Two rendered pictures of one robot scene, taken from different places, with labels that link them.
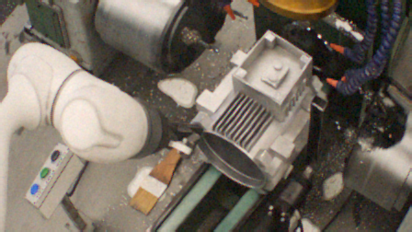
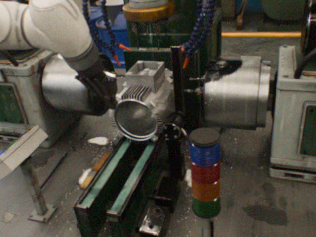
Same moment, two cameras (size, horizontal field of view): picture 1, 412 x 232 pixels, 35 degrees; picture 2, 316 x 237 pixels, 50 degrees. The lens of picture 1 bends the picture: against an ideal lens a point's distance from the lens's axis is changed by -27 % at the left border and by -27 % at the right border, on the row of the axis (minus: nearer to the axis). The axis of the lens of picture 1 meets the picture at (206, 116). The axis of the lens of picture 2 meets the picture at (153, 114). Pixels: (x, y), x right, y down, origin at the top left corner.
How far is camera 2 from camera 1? 0.87 m
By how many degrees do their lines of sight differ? 34
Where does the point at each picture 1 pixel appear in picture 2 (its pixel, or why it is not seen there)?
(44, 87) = (13, 6)
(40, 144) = (8, 181)
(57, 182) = (25, 143)
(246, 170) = (143, 135)
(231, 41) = not seen: hidden behind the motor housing
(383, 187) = (240, 97)
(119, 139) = (75, 14)
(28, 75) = not seen: outside the picture
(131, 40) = (69, 88)
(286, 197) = (172, 120)
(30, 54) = not seen: outside the picture
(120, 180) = (73, 179)
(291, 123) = (161, 95)
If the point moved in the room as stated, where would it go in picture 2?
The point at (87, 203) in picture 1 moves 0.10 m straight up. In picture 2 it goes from (50, 198) to (42, 175)
